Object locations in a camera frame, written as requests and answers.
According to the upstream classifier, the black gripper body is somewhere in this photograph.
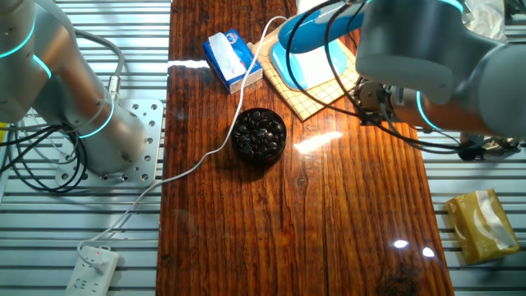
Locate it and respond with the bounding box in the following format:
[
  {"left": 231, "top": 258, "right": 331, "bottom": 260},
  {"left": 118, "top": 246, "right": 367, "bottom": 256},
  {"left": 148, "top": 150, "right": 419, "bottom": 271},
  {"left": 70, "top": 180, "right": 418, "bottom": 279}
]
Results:
[{"left": 357, "top": 80, "right": 395, "bottom": 125}]

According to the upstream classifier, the blue and white desk lamp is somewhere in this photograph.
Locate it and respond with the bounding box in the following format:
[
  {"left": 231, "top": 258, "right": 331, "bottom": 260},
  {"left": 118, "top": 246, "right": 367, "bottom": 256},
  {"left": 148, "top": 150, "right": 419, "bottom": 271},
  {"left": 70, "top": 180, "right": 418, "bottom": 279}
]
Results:
[{"left": 270, "top": 0, "right": 369, "bottom": 92}]

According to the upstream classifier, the beige grid go board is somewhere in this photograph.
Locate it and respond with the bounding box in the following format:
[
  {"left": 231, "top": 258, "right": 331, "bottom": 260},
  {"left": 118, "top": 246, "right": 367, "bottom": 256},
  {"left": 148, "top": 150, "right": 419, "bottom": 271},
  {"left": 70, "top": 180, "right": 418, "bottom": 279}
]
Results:
[{"left": 247, "top": 25, "right": 363, "bottom": 123}]

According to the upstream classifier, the black bowl of go stones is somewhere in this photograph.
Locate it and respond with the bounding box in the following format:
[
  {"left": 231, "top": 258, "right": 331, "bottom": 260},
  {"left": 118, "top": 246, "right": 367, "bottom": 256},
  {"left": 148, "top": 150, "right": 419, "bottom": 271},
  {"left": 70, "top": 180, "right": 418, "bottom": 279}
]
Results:
[{"left": 230, "top": 107, "right": 288, "bottom": 167}]

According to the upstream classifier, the blue tissue pack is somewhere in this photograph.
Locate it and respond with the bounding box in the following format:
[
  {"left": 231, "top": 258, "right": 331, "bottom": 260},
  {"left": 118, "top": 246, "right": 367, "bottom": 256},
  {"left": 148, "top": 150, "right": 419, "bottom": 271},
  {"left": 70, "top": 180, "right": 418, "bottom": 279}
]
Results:
[{"left": 201, "top": 28, "right": 265, "bottom": 95}]

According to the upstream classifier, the clear plastic bag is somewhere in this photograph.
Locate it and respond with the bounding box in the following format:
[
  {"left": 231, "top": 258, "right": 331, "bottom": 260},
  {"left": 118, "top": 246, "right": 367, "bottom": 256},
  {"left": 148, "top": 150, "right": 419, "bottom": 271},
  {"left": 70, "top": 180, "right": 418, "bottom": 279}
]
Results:
[{"left": 461, "top": 0, "right": 509, "bottom": 43}]

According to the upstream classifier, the yellow tissue pack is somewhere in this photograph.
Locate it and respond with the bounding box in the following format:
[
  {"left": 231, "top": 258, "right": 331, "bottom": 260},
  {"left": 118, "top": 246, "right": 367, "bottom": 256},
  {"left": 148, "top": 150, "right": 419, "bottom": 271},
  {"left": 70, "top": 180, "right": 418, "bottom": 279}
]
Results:
[{"left": 444, "top": 188, "right": 523, "bottom": 266}]

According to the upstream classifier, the white power strip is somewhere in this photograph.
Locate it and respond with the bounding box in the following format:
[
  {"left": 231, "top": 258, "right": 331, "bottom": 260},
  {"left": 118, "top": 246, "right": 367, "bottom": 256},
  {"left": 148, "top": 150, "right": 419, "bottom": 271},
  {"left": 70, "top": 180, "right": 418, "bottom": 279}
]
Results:
[{"left": 64, "top": 244, "right": 121, "bottom": 296}]

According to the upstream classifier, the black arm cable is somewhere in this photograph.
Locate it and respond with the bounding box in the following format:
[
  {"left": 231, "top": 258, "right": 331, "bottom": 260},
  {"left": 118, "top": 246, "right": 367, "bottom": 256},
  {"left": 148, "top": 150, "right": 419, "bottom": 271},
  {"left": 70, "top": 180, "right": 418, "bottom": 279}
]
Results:
[
  {"left": 284, "top": 0, "right": 487, "bottom": 162},
  {"left": 323, "top": 0, "right": 487, "bottom": 162}
]

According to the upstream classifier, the white lamp power cable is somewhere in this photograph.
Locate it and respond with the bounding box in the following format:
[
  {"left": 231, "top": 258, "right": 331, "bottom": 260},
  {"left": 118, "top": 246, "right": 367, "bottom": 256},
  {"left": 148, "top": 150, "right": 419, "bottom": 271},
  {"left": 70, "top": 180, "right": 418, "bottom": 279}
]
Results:
[{"left": 76, "top": 15, "right": 288, "bottom": 275}]

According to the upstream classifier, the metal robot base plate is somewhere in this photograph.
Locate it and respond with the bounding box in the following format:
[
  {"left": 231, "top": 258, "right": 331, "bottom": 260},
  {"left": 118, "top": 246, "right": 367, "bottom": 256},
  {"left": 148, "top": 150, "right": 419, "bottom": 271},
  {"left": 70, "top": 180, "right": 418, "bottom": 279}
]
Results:
[{"left": 54, "top": 98, "right": 166, "bottom": 189}]

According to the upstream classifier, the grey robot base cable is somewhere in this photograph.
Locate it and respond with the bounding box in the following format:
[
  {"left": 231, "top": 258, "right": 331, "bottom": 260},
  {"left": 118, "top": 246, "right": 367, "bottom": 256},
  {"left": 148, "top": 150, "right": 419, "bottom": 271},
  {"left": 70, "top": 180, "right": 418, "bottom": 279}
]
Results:
[{"left": 73, "top": 28, "right": 126, "bottom": 104}]

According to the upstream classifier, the black base cable bundle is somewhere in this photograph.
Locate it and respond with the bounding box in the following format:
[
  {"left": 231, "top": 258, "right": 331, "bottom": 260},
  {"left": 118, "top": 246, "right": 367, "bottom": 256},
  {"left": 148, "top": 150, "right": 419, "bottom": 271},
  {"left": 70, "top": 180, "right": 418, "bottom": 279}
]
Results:
[{"left": 0, "top": 122, "right": 89, "bottom": 194}]

